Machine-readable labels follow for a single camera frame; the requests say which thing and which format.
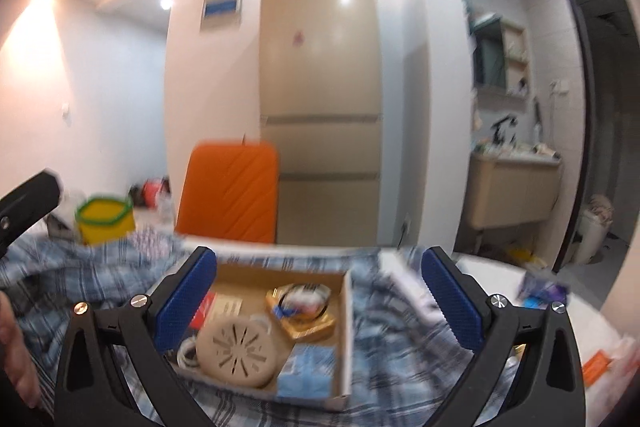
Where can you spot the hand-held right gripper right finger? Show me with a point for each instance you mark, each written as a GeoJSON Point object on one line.
{"type": "Point", "coordinates": [450, 297]}

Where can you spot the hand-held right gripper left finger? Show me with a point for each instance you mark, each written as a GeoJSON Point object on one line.
{"type": "Point", "coordinates": [185, 302]}

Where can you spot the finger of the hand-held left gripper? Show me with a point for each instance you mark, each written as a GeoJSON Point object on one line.
{"type": "Point", "coordinates": [30, 202]}

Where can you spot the red box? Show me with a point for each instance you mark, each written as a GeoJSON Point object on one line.
{"type": "Point", "coordinates": [220, 307]}

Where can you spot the beige round vented disc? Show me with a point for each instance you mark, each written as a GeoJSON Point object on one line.
{"type": "Point", "coordinates": [235, 352]}

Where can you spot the black hair band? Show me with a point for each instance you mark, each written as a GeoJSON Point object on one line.
{"type": "Point", "coordinates": [325, 302]}

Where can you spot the cardboard box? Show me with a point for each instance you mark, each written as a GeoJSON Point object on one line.
{"type": "Point", "coordinates": [340, 357]}

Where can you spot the gold and blue cigarette pack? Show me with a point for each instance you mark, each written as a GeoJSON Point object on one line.
{"type": "Point", "coordinates": [312, 327]}

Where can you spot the blue tissue pack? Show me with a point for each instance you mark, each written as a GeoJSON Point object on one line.
{"type": "Point", "coordinates": [305, 372]}

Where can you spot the person's left hand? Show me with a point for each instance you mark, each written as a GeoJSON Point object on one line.
{"type": "Point", "coordinates": [17, 352]}

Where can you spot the white remote control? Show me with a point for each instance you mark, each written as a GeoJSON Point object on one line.
{"type": "Point", "coordinates": [400, 272]}

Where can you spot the yellow container with green rim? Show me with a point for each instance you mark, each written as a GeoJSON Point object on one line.
{"type": "Point", "coordinates": [107, 224]}

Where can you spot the blue plaid shirt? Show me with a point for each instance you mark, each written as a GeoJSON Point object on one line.
{"type": "Point", "coordinates": [390, 357]}

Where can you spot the dark blue box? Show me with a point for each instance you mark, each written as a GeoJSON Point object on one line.
{"type": "Point", "coordinates": [542, 289]}

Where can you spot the red plastic bag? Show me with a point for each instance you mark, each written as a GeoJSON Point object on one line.
{"type": "Point", "coordinates": [152, 192]}

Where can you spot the orange padded chair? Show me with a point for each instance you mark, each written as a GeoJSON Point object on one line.
{"type": "Point", "coordinates": [230, 192]}

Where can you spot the beige vanity cabinet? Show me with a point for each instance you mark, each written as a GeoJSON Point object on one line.
{"type": "Point", "coordinates": [515, 194]}

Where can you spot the white laundry bin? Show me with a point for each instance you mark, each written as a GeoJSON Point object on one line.
{"type": "Point", "coordinates": [592, 232]}

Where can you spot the orange card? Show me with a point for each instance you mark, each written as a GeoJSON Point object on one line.
{"type": "Point", "coordinates": [596, 369]}

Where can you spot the black faucet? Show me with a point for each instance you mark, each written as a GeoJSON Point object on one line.
{"type": "Point", "coordinates": [504, 129]}

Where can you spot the mirror cabinet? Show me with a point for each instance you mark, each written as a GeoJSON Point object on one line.
{"type": "Point", "coordinates": [495, 57]}

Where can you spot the beige refrigerator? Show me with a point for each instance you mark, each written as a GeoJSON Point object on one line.
{"type": "Point", "coordinates": [320, 82]}

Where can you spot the white wall socket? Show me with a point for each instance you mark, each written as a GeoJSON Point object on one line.
{"type": "Point", "coordinates": [405, 225]}

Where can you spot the white wall switch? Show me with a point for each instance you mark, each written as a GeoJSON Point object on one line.
{"type": "Point", "coordinates": [66, 114]}

